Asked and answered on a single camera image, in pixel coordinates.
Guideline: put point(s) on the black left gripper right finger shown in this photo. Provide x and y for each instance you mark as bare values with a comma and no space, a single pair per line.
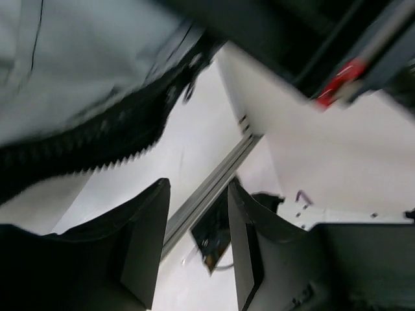
280,266

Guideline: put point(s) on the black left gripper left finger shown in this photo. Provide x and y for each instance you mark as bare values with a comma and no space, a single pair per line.
108,263

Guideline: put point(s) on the dark navy jacket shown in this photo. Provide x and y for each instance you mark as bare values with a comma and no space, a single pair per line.
89,84

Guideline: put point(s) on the aluminium front rail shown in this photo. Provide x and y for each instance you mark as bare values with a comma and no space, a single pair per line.
202,198

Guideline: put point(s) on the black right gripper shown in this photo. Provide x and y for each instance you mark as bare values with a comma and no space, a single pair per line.
327,50

